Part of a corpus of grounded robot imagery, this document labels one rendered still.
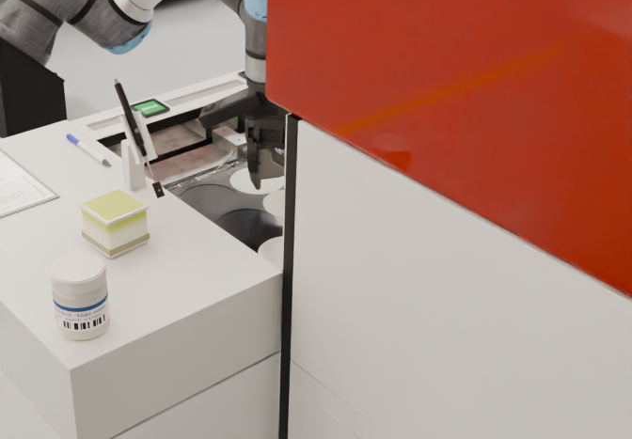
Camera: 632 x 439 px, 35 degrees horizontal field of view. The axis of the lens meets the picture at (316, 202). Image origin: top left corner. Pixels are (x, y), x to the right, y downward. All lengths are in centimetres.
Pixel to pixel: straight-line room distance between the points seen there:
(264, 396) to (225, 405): 8
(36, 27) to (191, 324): 93
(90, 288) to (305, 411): 43
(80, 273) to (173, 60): 336
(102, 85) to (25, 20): 229
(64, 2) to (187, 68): 243
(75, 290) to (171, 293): 17
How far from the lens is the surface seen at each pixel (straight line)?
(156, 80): 445
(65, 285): 132
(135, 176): 168
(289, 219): 142
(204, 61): 463
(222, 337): 146
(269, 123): 166
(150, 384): 143
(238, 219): 173
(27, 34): 215
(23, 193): 170
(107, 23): 220
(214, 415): 155
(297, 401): 158
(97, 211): 150
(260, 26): 160
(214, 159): 195
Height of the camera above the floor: 181
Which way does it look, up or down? 31 degrees down
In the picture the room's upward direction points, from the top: 3 degrees clockwise
